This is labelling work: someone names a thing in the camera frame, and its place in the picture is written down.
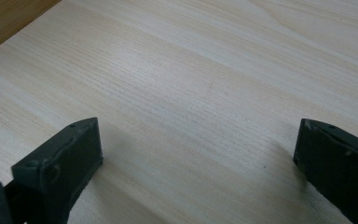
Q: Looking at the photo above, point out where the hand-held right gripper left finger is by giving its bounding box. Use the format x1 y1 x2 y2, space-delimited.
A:
10 117 103 224

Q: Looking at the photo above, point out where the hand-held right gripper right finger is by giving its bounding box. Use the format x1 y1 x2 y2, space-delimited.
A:
293 118 358 224

